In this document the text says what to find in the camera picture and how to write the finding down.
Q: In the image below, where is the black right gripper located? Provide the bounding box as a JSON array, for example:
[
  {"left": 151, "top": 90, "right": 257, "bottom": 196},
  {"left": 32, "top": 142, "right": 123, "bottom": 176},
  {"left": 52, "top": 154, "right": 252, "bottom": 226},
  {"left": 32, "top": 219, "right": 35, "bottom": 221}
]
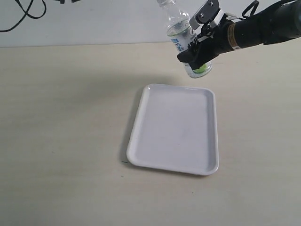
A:
[{"left": 177, "top": 20, "right": 233, "bottom": 70}]

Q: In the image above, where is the clear Gatorade drink bottle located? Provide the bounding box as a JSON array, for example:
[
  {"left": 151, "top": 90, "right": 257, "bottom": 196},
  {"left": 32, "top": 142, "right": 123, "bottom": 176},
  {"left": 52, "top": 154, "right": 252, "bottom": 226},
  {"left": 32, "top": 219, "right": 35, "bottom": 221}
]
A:
[{"left": 157, "top": 0, "right": 213, "bottom": 79}]

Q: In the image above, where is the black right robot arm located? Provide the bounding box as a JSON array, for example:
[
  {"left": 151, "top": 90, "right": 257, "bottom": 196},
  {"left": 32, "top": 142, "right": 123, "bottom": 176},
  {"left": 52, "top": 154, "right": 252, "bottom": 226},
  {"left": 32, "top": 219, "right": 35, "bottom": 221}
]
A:
[{"left": 177, "top": 0, "right": 301, "bottom": 70}]

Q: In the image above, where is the white plastic tray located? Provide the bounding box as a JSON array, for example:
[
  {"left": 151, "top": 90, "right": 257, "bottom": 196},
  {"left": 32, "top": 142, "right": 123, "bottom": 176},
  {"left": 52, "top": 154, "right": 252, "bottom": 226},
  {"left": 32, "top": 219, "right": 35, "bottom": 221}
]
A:
[{"left": 126, "top": 84, "right": 219, "bottom": 176}]

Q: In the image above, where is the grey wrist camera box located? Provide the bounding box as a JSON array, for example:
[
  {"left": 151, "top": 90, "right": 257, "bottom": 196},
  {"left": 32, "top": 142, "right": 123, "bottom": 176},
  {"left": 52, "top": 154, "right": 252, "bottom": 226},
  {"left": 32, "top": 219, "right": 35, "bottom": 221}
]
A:
[{"left": 189, "top": 0, "right": 224, "bottom": 30}]

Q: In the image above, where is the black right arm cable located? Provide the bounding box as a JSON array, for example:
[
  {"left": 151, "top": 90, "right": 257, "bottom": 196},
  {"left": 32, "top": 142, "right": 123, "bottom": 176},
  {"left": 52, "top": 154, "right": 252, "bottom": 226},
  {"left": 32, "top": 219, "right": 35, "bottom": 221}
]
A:
[{"left": 221, "top": 0, "right": 259, "bottom": 22}]

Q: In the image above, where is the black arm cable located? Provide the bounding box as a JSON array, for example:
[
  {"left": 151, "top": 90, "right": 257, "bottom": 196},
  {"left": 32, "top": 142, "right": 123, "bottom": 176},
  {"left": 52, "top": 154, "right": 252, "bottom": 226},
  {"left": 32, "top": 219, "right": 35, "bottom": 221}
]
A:
[
  {"left": 221, "top": 0, "right": 259, "bottom": 22},
  {"left": 0, "top": 0, "right": 82, "bottom": 33}
]

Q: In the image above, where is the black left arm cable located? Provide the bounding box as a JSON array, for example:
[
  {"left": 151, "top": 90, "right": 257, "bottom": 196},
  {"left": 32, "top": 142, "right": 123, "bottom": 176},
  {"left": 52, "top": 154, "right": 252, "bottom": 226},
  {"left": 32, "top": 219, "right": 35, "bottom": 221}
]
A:
[{"left": 0, "top": 0, "right": 82, "bottom": 33}]

